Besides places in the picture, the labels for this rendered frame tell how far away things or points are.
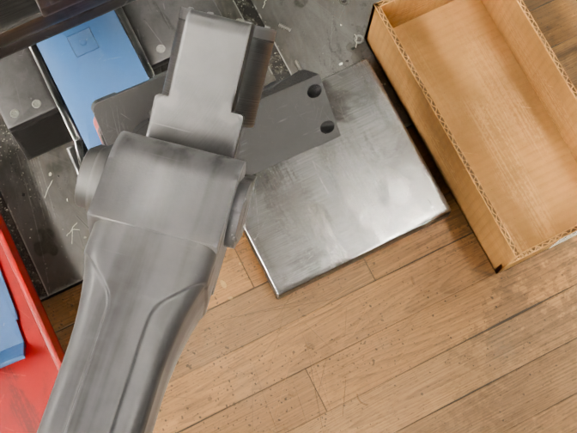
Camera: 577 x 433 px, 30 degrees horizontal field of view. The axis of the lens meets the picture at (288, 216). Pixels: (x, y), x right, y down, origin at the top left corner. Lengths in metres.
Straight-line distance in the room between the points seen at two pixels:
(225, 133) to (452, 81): 0.44
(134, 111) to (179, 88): 0.12
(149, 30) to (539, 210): 0.38
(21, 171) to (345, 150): 0.29
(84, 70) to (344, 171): 0.24
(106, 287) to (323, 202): 0.45
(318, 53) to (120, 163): 0.48
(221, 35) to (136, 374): 0.20
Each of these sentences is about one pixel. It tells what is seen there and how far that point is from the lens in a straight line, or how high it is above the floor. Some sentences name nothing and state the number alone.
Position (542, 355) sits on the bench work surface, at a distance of 0.96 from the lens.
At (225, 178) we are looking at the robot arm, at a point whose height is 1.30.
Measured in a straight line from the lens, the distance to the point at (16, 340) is 0.94.
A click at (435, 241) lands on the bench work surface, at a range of 0.96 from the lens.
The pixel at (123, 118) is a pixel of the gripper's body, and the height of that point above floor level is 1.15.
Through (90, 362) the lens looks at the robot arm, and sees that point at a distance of 0.50.
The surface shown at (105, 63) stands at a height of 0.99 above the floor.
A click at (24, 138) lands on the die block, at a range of 0.94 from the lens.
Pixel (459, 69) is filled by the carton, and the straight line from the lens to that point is 1.01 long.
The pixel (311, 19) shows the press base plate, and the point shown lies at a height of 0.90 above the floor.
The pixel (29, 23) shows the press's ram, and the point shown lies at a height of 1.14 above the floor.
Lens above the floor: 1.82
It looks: 75 degrees down
